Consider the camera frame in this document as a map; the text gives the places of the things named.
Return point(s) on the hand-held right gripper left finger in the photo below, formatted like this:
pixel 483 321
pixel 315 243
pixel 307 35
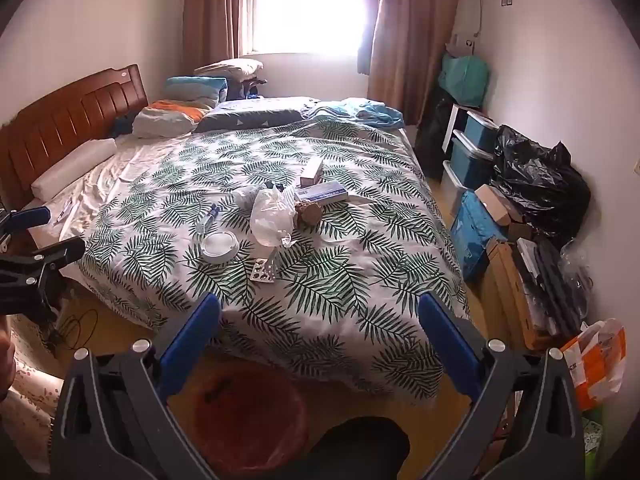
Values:
pixel 192 345

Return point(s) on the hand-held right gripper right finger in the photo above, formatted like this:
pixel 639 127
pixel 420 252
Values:
pixel 450 345

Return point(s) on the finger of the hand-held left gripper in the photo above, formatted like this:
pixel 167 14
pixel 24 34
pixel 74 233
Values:
pixel 60 251
pixel 30 216

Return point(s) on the red trash bin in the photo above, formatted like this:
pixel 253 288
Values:
pixel 250 420

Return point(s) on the white round lid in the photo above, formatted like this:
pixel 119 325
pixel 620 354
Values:
pixel 220 247

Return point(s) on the brown ball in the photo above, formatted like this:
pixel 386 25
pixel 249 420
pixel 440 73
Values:
pixel 307 214

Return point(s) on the person's left forearm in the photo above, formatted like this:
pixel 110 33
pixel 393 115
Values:
pixel 4 355

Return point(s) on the long white pillow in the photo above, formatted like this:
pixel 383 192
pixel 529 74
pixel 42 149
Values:
pixel 70 167

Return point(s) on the white bed sheet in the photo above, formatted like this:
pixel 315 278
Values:
pixel 100 180

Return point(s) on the large cardboard box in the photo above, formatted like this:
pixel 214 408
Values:
pixel 510 290

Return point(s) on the blister pack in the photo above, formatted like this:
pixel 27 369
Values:
pixel 262 271

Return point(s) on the brown wooden headboard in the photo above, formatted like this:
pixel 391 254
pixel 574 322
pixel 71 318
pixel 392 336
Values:
pixel 65 120

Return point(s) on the floral rug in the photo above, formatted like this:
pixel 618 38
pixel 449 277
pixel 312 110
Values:
pixel 30 400

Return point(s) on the blue woven bag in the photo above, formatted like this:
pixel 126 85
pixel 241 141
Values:
pixel 472 240

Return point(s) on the black flat items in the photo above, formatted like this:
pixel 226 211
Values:
pixel 550 285

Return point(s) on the leaf print duvet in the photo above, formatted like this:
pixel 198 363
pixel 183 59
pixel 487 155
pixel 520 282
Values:
pixel 350 270

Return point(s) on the blue capped bottle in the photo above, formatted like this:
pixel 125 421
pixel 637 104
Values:
pixel 207 220

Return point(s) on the dark blue cloth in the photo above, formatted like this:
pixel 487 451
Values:
pixel 125 125

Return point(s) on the person's leg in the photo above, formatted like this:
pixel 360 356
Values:
pixel 355 450

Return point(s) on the open cardboard box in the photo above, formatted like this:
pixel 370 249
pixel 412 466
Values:
pixel 495 205

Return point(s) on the orange and white plastic bag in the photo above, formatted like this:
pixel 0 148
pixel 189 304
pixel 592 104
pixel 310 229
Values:
pixel 597 360

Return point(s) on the clear storage bin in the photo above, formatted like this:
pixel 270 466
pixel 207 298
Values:
pixel 452 190

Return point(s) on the clear plastic wrap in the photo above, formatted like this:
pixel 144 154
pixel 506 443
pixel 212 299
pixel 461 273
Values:
pixel 245 196

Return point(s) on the orange and grey pillow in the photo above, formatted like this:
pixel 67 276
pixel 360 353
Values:
pixel 165 117

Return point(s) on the green box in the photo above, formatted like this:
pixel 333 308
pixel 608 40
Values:
pixel 592 435

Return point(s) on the small dark object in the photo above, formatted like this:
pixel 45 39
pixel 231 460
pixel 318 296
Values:
pixel 275 186

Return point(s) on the blue storage bin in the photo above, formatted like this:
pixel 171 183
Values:
pixel 481 132
pixel 470 165

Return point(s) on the black garbage bag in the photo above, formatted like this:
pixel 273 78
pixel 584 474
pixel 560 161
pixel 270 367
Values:
pixel 540 180

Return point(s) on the flat blue box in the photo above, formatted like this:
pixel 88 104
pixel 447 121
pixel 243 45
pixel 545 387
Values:
pixel 322 192

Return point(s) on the folded blue blanket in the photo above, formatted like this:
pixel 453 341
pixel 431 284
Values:
pixel 192 89

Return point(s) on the small white carton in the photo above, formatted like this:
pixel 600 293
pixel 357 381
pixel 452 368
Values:
pixel 311 174

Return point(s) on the tall black bag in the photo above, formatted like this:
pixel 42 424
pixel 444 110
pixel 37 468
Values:
pixel 432 130

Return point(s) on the dark grey triangle print pillow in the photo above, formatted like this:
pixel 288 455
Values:
pixel 250 121

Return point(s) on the light blue cloth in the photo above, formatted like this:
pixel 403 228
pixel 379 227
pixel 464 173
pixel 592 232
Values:
pixel 370 110

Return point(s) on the teal bag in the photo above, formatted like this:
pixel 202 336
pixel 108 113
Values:
pixel 465 80

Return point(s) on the brown curtain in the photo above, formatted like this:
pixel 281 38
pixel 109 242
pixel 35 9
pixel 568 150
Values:
pixel 410 35
pixel 215 10

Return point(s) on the window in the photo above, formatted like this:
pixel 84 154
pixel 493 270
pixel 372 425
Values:
pixel 310 5

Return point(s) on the white shelf frame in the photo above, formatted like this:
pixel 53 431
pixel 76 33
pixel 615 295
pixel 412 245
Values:
pixel 454 120

